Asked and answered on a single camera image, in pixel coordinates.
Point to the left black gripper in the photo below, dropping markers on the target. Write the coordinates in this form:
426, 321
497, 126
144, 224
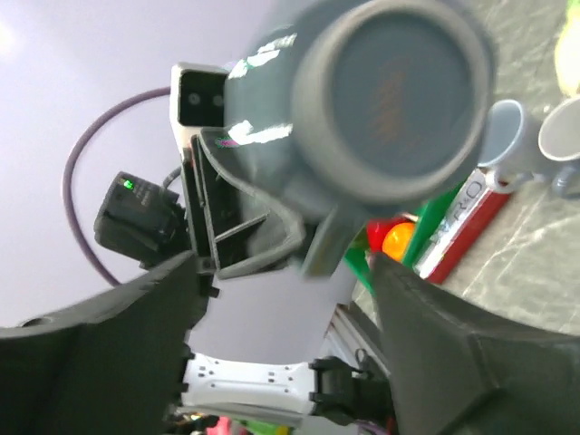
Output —
235, 229

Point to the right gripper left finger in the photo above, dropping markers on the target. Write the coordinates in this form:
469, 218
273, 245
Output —
109, 365

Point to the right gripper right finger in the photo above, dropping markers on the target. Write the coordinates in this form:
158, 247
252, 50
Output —
459, 369

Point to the grey-blue hexagonal mug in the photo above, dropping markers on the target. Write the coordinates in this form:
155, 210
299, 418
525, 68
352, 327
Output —
347, 111

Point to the grey plastic measuring cup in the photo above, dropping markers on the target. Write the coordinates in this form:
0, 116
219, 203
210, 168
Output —
507, 156

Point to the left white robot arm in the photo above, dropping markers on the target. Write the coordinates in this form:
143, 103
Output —
327, 387

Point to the red bell pepper toy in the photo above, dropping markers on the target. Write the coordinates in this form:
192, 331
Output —
376, 232

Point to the green vegetable crate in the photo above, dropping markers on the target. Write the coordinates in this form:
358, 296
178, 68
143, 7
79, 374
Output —
427, 220

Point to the red toothpaste box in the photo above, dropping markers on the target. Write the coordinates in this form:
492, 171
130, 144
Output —
469, 214

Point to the green lettuce toy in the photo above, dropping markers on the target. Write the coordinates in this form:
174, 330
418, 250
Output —
566, 54

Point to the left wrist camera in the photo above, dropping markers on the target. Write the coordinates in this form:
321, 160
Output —
196, 100

